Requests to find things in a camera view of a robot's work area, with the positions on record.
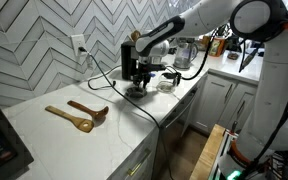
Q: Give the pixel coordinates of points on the white counter base cabinet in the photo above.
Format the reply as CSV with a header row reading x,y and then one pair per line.
x,y
134,156

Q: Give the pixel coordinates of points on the light wooden slotted spatula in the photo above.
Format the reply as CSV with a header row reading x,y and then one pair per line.
x,y
84,125

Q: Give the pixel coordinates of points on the black microwave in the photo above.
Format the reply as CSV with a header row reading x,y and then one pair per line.
x,y
0,146

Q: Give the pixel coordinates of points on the white door cabinet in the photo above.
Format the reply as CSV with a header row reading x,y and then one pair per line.
x,y
214,100

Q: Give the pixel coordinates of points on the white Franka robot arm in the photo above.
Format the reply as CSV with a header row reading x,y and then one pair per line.
x,y
277,83

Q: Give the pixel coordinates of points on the brown small dish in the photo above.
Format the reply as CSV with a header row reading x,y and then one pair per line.
x,y
233,56

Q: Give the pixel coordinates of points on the black silver coffee machine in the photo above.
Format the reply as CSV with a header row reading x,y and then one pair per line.
x,y
128,63

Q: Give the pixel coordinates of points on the orange label canister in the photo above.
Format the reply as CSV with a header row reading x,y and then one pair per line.
x,y
217,48

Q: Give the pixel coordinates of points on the white wall outlet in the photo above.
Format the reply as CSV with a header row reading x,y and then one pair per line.
x,y
77,41

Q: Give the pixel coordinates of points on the grey dishwasher front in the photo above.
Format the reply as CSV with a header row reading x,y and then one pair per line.
x,y
180,108

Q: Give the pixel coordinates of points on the narrow wooden spatula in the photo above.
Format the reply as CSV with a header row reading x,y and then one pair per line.
x,y
135,35

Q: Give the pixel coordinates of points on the glass pitcher steel rim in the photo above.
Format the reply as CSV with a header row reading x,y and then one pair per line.
x,y
184,58

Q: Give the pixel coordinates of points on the amber bottle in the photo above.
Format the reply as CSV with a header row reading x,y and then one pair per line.
x,y
206,41

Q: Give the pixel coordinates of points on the dark wooden spoon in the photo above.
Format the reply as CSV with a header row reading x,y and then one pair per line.
x,y
99,114

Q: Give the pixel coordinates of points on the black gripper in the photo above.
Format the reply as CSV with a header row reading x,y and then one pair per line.
x,y
143,66

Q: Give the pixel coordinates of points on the wooden cart top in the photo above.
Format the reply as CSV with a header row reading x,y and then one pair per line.
x,y
207,156

